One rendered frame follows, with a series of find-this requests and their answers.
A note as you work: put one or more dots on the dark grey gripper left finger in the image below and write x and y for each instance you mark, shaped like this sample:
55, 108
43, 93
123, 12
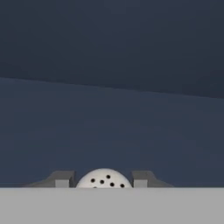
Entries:
59, 176

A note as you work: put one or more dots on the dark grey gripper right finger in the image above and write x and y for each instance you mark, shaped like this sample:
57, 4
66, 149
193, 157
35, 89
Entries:
144, 176

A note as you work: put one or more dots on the white shaker with black holes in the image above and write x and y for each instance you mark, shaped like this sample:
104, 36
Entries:
102, 180

